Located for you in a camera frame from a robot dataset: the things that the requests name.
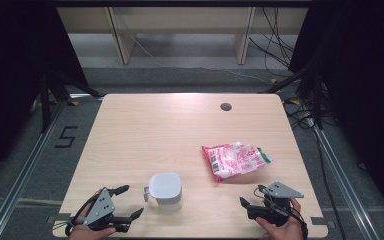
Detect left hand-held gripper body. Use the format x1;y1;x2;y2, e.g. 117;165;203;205
79;187;130;233

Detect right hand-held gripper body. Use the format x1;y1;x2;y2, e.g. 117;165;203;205
246;181;305;227

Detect black metal stand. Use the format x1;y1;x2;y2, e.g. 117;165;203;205
39;68;103;134
259;63;325;130

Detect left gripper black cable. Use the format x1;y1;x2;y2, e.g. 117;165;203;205
64;195;98;237

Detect tangled black floor cables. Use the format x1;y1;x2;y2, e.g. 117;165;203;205
284;99;318;132

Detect pink and white plastic bag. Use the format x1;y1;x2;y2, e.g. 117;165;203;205
201;141;272;183

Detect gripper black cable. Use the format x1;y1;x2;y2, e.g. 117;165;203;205
289;205;310;240
64;195;98;237

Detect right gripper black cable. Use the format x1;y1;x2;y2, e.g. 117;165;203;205
289;205;310;240

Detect person's right hand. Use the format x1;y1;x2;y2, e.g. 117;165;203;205
255;198;305;240

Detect light wooden shelf unit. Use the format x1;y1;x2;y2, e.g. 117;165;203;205
56;6;310;66

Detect black curtain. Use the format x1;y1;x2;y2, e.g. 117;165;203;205
0;0;90;188
288;0;384;222

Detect metal floor rail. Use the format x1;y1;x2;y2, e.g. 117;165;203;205
312;124;384;240
0;95;72;240

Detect clear container with white lid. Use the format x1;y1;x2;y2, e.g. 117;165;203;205
142;172;184;212

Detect bundle of black cables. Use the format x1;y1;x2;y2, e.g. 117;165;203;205
248;6;296;78

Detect person's left hand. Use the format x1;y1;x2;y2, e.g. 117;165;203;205
68;188;116;240

